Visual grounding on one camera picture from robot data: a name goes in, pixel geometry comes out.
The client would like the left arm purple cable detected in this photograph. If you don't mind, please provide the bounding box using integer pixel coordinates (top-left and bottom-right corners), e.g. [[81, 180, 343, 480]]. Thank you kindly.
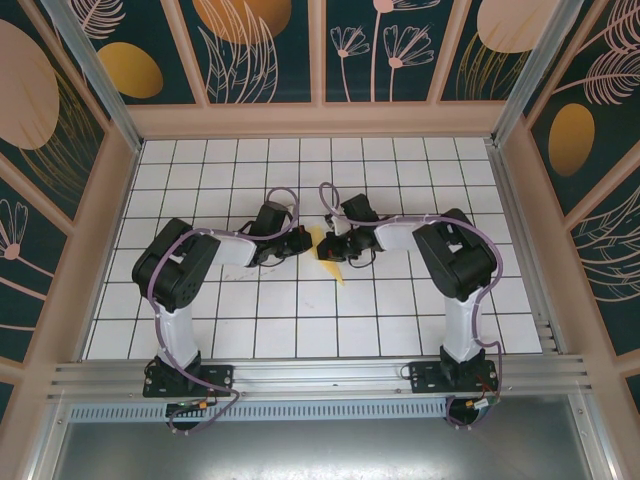
[[148, 185, 301, 437]]

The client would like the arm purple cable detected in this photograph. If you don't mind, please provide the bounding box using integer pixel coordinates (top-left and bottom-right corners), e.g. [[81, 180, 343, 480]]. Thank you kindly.
[[318, 180, 504, 432], [148, 185, 301, 437]]

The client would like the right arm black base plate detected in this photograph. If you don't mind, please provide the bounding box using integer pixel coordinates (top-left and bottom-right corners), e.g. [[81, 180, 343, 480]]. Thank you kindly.
[[408, 360, 501, 396]]

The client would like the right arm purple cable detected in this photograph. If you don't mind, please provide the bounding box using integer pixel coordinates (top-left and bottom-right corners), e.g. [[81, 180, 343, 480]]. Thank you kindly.
[[318, 180, 504, 432]]

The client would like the aluminium frame post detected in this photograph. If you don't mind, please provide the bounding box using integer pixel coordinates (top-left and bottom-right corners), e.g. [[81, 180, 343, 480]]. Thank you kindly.
[[488, 0, 599, 147], [38, 0, 146, 154]]

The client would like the slotted grey cable duct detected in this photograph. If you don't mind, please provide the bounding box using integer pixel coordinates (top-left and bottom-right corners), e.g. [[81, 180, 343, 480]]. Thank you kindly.
[[68, 398, 454, 422]]

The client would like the aluminium mounting rail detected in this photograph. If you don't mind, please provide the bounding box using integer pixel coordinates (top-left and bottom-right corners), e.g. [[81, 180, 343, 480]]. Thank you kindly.
[[46, 353, 595, 407]]

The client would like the small circuit board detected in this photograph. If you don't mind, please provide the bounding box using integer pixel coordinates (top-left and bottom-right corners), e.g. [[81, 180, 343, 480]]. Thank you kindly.
[[166, 398, 217, 417], [464, 396, 503, 415]]

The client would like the grey metal sheet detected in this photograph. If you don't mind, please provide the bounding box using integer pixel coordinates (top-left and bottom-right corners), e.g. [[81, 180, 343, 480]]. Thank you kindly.
[[29, 418, 619, 480]]

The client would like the aluminium side rail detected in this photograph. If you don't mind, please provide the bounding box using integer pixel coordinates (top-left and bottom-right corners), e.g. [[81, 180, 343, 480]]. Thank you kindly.
[[485, 142, 569, 357]]

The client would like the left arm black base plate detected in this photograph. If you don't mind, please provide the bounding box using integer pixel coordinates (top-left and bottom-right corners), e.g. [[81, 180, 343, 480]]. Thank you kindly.
[[142, 363, 236, 399]]

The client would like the yellow cloth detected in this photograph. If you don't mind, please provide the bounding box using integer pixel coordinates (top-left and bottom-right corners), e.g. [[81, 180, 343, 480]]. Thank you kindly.
[[305, 224, 347, 290]]

